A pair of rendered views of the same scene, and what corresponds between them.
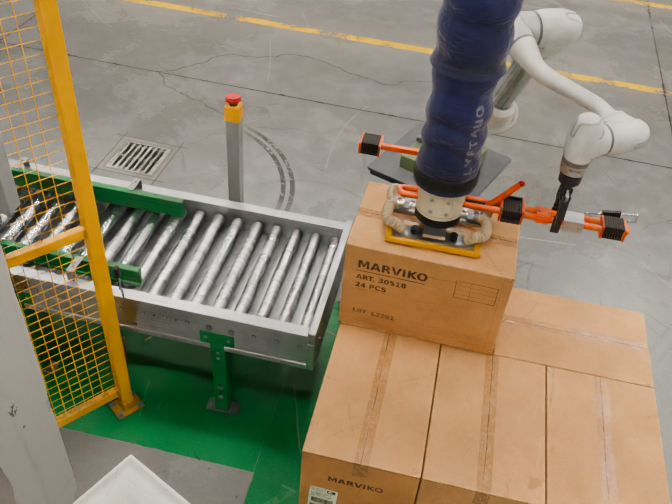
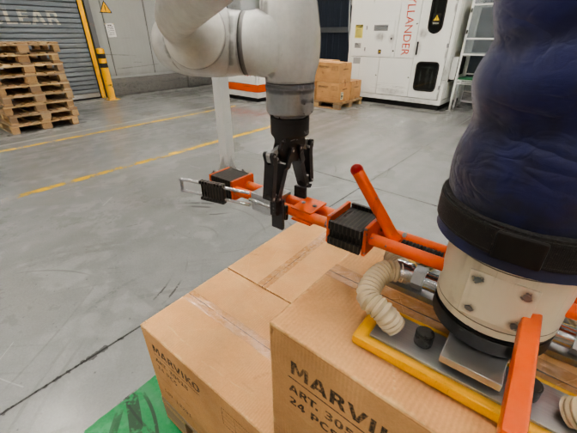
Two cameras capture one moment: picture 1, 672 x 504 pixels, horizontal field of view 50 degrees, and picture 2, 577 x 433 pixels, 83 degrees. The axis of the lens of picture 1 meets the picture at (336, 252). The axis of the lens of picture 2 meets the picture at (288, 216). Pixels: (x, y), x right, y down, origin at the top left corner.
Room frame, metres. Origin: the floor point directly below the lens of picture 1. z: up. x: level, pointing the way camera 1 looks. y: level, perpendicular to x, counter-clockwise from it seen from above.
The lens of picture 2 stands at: (2.61, -0.45, 1.41)
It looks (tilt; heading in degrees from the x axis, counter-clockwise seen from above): 29 degrees down; 209
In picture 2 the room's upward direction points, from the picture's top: straight up
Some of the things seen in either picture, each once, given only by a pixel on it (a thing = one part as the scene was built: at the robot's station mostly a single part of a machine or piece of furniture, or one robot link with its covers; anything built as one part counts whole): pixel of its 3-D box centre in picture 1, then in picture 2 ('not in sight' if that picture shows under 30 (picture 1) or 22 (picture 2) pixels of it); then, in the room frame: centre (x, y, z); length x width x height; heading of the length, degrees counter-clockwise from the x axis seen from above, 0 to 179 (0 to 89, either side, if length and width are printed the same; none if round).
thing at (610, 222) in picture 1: (612, 228); (232, 182); (2.01, -0.95, 1.08); 0.08 x 0.07 x 0.05; 82
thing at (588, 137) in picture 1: (587, 136); (282, 33); (2.05, -0.77, 1.41); 0.13 x 0.11 x 0.16; 111
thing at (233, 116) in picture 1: (236, 196); not in sight; (2.75, 0.50, 0.50); 0.07 x 0.07 x 1.00; 81
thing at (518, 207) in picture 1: (511, 209); (355, 227); (2.07, -0.60, 1.08); 0.10 x 0.08 x 0.06; 172
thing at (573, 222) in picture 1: (572, 221); (270, 199); (2.03, -0.82, 1.07); 0.07 x 0.07 x 0.04; 82
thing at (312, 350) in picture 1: (330, 296); not in sight; (2.16, 0.01, 0.47); 0.70 x 0.03 x 0.15; 171
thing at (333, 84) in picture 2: not in sight; (329, 82); (-4.78, -3.53, 0.45); 1.21 x 1.03 x 0.91; 79
